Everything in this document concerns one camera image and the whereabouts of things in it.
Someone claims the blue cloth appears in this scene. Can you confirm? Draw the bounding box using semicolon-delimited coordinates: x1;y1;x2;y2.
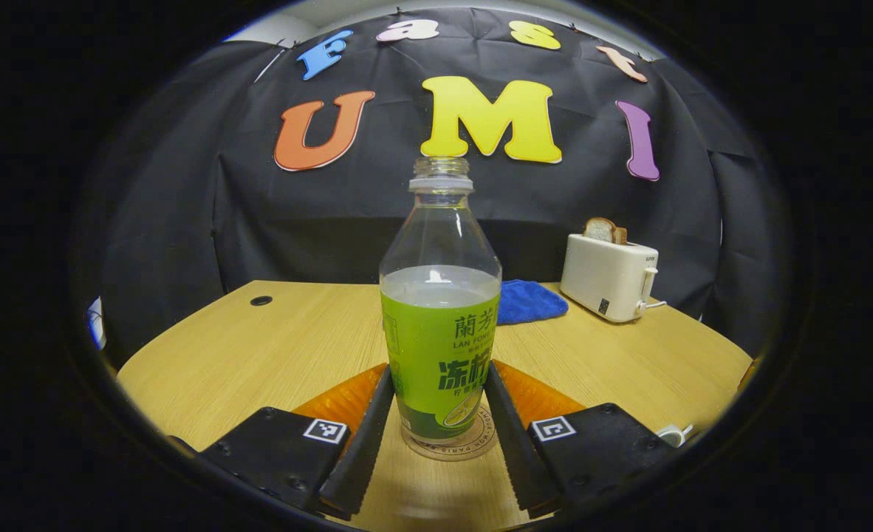
497;279;569;326

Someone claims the white toaster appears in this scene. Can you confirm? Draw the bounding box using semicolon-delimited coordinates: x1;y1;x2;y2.
560;233;660;324

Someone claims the bread slice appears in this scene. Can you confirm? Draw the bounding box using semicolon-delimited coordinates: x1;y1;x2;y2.
583;216;628;245

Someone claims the black backdrop cloth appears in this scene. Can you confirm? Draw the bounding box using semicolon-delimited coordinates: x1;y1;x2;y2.
89;7;788;363

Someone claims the green label water bottle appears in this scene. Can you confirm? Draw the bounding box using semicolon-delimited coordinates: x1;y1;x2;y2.
379;157;503;444

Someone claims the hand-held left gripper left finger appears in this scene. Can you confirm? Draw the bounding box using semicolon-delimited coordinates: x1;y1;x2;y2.
199;364;395;520

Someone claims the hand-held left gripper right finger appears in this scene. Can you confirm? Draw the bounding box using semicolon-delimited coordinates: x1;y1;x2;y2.
485;361;677;518

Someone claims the round wooden coaster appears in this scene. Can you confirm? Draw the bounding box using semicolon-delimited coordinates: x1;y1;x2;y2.
400;405;498;463

